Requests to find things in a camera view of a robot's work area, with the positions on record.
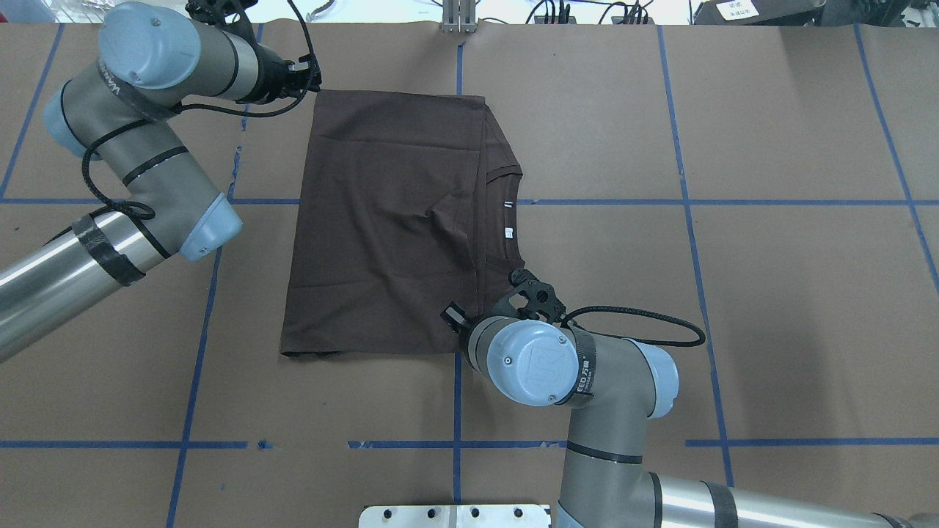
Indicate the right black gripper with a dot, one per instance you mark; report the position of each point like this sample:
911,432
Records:
452,317

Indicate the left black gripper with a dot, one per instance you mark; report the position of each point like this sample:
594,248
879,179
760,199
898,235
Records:
273,75

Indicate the dark brown t-shirt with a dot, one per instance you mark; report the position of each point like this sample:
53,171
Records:
408,204

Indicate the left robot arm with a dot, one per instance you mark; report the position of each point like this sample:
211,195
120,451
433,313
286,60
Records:
155,199

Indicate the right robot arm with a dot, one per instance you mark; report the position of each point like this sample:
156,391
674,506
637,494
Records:
614,388

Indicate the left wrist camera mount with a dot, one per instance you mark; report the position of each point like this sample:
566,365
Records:
230,16

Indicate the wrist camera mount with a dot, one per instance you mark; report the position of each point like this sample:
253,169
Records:
230,16
530,299

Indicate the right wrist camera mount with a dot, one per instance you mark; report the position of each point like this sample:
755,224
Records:
530,299

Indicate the aluminium frame post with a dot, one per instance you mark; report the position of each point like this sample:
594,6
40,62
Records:
459,16

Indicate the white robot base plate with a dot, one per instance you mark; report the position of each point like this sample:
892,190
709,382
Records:
479,515

